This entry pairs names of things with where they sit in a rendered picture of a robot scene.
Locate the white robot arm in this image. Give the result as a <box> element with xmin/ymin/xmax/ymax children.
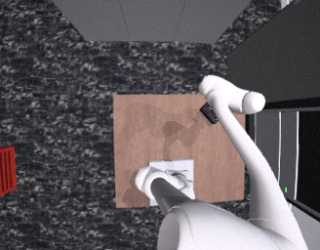
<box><xmin>135</xmin><ymin>75</ymin><xmax>308</xmax><ymax>250</ymax></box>

